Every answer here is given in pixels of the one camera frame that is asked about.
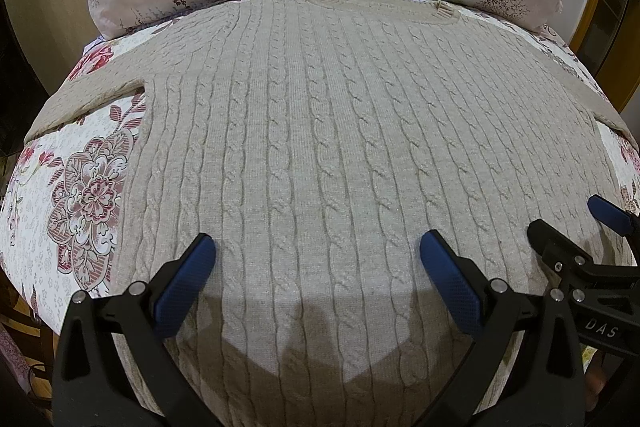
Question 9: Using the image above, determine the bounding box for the wooden headboard frame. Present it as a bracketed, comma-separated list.
[552, 0, 639, 112]

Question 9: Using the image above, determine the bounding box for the beige cable-knit sweater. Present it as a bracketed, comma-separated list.
[29, 0, 632, 426]

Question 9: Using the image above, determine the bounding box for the floral bed sheet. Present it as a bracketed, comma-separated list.
[1, 6, 639, 334]

